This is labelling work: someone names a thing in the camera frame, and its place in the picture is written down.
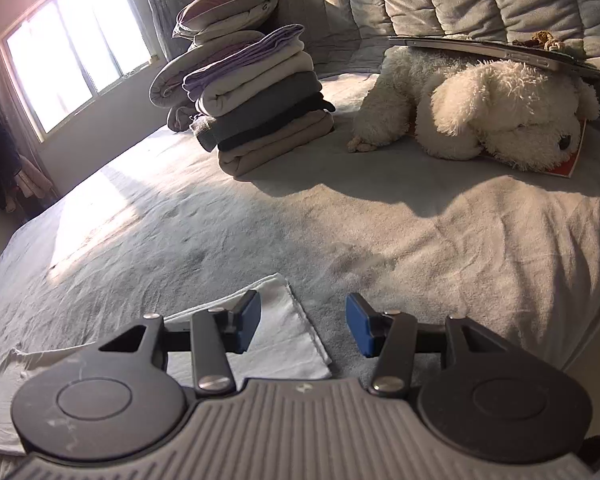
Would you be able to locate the window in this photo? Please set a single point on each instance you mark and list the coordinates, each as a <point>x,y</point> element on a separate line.
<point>70,55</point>

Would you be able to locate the grey bed sheet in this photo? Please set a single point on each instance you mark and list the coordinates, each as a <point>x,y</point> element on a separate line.
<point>330,235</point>

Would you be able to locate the pink grey pillow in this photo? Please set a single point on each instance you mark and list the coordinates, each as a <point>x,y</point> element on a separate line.
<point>230,2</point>

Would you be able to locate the grey laptop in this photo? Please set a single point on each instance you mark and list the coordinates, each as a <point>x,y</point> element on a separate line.
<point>480,50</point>

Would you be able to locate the folded grey pink duvet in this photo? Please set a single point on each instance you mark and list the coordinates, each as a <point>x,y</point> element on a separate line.
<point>172,77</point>

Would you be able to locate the pale curtain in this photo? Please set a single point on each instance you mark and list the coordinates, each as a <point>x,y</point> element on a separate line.
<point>35,135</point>

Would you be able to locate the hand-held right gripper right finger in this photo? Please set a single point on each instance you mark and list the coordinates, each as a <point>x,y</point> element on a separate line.
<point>360,325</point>

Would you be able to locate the folded black garment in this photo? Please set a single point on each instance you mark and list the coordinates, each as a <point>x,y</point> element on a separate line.
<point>290,122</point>

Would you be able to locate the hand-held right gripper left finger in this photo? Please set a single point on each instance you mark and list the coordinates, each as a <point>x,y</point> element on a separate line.
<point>247,320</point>

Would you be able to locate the white plush dog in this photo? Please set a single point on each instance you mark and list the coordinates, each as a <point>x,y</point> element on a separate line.
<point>480,105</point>

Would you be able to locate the folded grey sweater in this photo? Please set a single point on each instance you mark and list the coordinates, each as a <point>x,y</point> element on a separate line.
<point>270,107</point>

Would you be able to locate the white garment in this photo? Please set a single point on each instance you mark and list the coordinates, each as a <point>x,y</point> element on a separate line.
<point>285,330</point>

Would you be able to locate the pink hanging clothes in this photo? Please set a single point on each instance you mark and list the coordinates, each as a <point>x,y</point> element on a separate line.
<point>32,177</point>

